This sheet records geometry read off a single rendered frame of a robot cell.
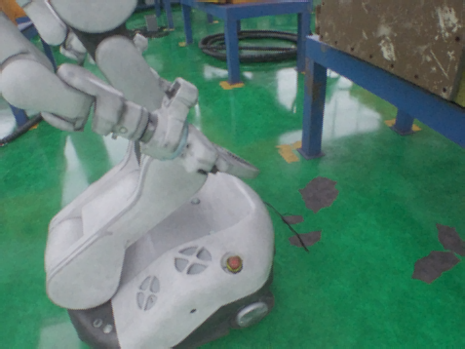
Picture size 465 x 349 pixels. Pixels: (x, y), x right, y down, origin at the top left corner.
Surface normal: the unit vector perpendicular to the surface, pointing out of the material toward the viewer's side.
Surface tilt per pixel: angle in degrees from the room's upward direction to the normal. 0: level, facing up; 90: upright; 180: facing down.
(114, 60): 90
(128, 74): 90
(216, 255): 1
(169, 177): 90
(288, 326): 0
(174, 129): 67
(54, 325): 0
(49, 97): 97
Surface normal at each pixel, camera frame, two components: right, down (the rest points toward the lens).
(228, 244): -0.06, -0.80
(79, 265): 0.36, 0.47
